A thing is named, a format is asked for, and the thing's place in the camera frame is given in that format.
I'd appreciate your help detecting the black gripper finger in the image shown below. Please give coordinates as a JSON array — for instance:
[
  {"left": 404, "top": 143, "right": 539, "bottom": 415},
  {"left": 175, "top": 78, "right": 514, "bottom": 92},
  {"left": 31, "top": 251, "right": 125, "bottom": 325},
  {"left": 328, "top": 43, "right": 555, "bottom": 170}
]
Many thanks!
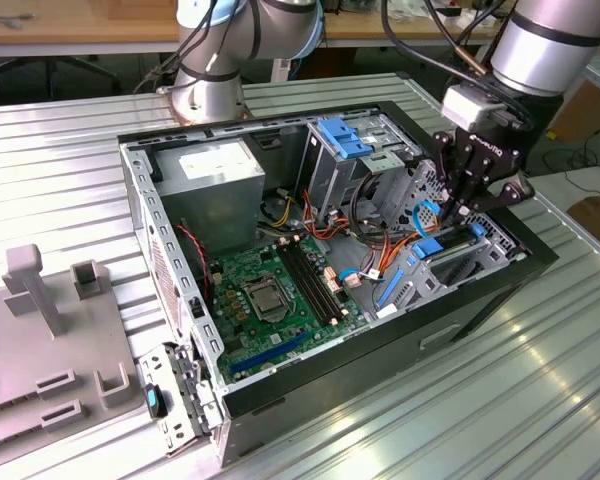
[
  {"left": 457, "top": 167, "right": 535, "bottom": 222},
  {"left": 431, "top": 130, "right": 469, "bottom": 222}
]

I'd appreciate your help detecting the blue SATA wire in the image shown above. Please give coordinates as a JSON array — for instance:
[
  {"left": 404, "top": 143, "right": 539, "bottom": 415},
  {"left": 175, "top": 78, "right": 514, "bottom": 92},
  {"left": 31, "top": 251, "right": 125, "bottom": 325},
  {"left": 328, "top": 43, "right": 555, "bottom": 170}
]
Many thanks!
[{"left": 413, "top": 199, "right": 451, "bottom": 237}]

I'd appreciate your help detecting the hard disk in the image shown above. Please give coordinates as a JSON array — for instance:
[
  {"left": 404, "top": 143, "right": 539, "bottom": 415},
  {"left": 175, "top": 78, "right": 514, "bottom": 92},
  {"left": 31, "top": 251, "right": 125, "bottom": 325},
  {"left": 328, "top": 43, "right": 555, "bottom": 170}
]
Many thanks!
[{"left": 377, "top": 223, "right": 485, "bottom": 310}]

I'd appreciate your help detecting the metal disk bay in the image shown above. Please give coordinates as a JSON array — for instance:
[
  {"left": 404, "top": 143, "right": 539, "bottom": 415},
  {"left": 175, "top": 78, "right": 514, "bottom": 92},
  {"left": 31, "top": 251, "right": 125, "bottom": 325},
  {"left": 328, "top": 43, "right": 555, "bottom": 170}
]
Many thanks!
[{"left": 372, "top": 158, "right": 529, "bottom": 321}]

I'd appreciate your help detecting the blue drive cage latch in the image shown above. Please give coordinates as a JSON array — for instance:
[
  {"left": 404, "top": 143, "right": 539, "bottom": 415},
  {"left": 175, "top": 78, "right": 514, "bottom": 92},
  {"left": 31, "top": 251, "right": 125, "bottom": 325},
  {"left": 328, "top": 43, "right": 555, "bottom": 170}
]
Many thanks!
[{"left": 317, "top": 115, "right": 376, "bottom": 160}]

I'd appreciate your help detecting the grey metal drive cage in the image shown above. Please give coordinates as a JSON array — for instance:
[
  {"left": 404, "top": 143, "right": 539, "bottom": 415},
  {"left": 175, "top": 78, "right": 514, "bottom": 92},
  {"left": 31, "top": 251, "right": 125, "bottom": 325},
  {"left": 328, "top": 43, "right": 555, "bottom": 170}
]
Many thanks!
[{"left": 297, "top": 113, "right": 424, "bottom": 226}]

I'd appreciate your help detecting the small white box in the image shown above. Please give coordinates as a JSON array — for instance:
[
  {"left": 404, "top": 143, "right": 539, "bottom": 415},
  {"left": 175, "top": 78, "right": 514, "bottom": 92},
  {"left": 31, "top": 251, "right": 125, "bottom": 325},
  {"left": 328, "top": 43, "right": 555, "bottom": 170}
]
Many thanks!
[{"left": 427, "top": 5, "right": 489, "bottom": 30}]

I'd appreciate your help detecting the blue plug with white label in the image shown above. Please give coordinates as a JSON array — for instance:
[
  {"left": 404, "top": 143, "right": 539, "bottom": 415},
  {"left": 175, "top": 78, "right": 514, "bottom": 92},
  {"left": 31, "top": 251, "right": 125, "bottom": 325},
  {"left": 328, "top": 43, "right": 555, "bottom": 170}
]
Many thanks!
[{"left": 340, "top": 267, "right": 381, "bottom": 289}]

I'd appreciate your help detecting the black RAM slot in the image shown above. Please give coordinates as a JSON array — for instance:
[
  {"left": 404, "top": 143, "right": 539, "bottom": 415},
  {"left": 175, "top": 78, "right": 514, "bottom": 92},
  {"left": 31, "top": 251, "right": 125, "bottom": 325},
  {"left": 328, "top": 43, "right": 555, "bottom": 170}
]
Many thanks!
[
  {"left": 278, "top": 243, "right": 330, "bottom": 327},
  {"left": 284, "top": 242, "right": 336, "bottom": 326},
  {"left": 291, "top": 240, "right": 343, "bottom": 324},
  {"left": 297, "top": 238, "right": 350, "bottom": 321}
]

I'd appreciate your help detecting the black open PC case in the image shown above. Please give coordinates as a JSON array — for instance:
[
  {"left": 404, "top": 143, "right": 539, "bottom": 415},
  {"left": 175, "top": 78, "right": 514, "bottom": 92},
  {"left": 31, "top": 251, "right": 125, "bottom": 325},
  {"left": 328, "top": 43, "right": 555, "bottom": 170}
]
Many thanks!
[{"left": 115, "top": 99, "right": 561, "bottom": 469}]

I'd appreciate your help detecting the silver CPU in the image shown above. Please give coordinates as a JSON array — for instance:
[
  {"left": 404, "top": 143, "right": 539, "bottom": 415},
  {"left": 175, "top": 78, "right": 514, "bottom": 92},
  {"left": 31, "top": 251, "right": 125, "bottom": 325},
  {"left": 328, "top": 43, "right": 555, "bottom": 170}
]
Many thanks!
[{"left": 249, "top": 285, "right": 287, "bottom": 321}]

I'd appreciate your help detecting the CPU socket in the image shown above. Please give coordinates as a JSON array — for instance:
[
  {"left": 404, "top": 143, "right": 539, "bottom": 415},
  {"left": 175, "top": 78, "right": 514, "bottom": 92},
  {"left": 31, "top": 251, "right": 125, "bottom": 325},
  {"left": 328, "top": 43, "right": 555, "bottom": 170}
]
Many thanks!
[{"left": 240, "top": 278, "right": 292, "bottom": 325}]

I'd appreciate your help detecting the grey power supply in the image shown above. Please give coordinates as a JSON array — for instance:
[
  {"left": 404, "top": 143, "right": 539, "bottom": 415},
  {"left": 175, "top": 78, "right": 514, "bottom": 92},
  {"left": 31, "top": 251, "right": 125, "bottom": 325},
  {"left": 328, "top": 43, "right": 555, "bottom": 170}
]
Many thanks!
[{"left": 152, "top": 137, "right": 267, "bottom": 261}]

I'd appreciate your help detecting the blue expansion slot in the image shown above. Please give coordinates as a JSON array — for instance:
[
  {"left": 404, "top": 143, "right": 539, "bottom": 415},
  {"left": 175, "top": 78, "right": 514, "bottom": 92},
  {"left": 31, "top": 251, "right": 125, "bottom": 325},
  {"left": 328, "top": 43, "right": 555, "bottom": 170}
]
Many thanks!
[{"left": 228, "top": 333, "right": 309, "bottom": 379}]

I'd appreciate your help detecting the green motherboard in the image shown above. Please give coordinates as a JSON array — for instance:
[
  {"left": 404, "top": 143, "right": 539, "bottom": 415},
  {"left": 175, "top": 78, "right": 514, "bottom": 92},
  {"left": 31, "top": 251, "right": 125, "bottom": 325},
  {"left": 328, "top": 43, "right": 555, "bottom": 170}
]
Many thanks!
[{"left": 207, "top": 232, "right": 371, "bottom": 384}]

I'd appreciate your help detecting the blue black latch clip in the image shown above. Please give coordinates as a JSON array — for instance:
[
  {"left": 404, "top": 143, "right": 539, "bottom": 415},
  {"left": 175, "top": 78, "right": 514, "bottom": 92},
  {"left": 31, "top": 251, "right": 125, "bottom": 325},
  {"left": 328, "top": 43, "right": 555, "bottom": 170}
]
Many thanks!
[{"left": 144, "top": 382, "right": 169, "bottom": 419}]

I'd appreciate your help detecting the wooden desk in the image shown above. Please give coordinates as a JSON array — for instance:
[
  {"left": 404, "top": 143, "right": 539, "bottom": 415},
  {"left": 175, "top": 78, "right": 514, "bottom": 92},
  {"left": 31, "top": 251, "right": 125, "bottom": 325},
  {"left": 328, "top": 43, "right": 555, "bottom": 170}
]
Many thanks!
[{"left": 0, "top": 0, "right": 600, "bottom": 59}]

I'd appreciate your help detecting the grey parts rack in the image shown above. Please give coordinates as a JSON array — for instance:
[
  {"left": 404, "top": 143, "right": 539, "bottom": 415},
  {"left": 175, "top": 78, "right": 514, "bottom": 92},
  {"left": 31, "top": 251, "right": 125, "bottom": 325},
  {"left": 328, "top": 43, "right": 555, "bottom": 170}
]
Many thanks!
[{"left": 0, "top": 243, "right": 147, "bottom": 451}]

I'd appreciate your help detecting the orange red wire bundle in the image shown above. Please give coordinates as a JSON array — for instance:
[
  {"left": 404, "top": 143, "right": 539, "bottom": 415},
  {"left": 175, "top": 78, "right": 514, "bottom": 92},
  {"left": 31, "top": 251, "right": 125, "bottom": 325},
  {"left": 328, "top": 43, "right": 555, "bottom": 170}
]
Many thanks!
[{"left": 299, "top": 189, "right": 419, "bottom": 284}]

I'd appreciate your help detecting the thick black cable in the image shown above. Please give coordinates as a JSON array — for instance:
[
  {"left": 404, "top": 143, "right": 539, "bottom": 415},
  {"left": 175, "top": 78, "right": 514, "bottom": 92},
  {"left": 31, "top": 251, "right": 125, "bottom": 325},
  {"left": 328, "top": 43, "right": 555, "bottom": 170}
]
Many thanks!
[{"left": 349, "top": 174, "right": 396, "bottom": 246}]

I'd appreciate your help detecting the red black fan wire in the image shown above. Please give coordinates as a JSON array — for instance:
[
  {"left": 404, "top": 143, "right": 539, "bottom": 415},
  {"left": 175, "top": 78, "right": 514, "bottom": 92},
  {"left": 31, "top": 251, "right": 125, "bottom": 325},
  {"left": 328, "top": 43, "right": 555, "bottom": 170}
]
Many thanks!
[{"left": 173, "top": 223, "right": 212, "bottom": 301}]

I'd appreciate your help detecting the metal card retention bracket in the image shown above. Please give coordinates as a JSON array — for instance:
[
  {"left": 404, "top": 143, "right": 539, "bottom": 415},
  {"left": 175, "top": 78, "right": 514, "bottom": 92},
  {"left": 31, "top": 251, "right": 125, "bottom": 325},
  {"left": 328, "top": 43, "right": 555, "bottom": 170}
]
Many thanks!
[{"left": 138, "top": 341, "right": 227, "bottom": 457}]

